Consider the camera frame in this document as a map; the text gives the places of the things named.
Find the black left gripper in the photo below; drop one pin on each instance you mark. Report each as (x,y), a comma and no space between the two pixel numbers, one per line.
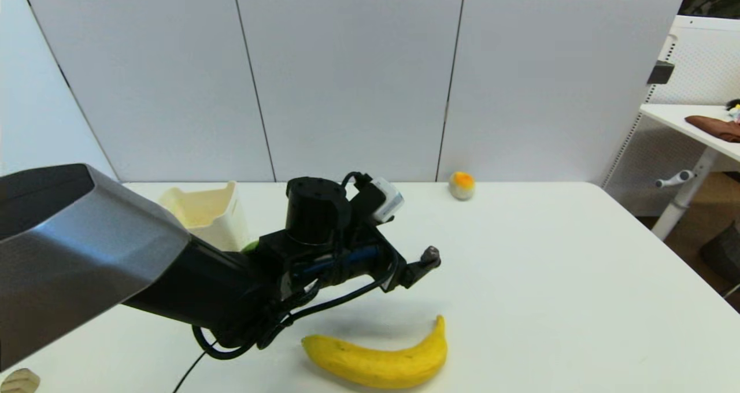
(370,254)

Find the dark coffee capsule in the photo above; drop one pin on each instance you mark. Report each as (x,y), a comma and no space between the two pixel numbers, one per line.
(430,253)

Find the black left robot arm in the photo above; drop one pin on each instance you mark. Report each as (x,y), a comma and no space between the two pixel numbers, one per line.
(87,248)

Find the white orange toy ball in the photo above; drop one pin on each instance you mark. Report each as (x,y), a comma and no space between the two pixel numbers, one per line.
(461,186)

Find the yellow banana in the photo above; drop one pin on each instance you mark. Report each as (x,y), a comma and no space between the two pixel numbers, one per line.
(376,363)

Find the green lime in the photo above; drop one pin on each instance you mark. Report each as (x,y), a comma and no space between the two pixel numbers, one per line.
(250,247)

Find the cream plastic container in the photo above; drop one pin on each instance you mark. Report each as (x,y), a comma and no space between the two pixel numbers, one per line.
(202,214)

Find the white side table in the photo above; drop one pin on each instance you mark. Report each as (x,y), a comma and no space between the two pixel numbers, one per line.
(673,115)

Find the black box on panel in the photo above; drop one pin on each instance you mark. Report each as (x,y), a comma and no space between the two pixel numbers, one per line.
(659,72)

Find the brown cloth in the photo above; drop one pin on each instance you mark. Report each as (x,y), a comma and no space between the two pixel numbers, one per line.
(716,127)

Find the white perforated panel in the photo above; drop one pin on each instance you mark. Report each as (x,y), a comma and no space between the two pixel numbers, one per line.
(702,63)

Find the small colourful item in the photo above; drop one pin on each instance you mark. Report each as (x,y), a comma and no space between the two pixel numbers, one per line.
(733,111)

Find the small wooden block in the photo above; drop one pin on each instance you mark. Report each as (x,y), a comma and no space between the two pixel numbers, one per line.
(20,381)

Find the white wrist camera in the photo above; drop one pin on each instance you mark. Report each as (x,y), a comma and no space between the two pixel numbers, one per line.
(388,199)

